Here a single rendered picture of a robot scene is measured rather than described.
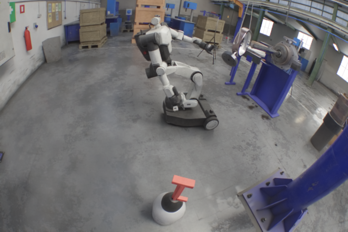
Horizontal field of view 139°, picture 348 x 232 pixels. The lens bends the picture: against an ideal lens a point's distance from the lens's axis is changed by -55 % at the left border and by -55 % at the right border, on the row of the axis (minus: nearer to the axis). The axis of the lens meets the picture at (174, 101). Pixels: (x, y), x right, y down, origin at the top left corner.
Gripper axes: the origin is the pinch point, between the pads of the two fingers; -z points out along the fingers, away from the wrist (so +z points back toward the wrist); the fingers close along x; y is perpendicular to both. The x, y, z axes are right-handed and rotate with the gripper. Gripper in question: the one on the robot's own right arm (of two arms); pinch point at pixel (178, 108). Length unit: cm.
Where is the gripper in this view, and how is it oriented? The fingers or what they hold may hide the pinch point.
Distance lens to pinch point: 151.6
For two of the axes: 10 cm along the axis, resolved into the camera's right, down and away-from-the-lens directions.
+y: 1.2, -6.5, 7.5
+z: -3.7, -7.3, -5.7
